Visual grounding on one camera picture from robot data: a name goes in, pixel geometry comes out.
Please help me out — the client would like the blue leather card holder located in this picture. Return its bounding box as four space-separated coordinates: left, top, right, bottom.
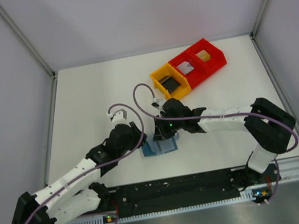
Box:
142 133 179 157

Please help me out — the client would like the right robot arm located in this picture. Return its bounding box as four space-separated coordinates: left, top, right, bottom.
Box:
152 98 298 174

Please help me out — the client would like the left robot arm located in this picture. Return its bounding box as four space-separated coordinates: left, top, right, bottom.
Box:
11 122 147 224

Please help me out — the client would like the black card in yellow bin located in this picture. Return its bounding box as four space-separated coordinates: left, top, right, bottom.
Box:
159 75 180 94

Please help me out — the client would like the silver card in red bin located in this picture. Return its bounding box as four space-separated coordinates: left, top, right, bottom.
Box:
177 61 195 75

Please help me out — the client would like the gold card in red bin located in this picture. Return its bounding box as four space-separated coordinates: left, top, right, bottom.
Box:
196 50 211 62

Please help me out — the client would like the yellow plastic bin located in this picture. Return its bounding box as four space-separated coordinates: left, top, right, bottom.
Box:
149 63 191 100

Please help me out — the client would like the far red plastic bin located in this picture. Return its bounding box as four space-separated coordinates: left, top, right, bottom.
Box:
186 38 227 76

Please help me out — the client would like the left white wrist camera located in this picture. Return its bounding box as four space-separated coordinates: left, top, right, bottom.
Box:
107 109 128 125

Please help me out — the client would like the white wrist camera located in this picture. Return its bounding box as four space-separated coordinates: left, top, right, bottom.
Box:
107 109 128 125
151 98 167 110

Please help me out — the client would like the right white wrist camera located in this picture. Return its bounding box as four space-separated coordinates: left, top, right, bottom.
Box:
151 98 167 110

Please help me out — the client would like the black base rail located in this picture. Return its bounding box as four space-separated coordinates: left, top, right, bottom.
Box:
96 163 280 218

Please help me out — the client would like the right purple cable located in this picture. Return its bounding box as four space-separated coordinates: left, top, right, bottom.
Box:
131 58 299 224

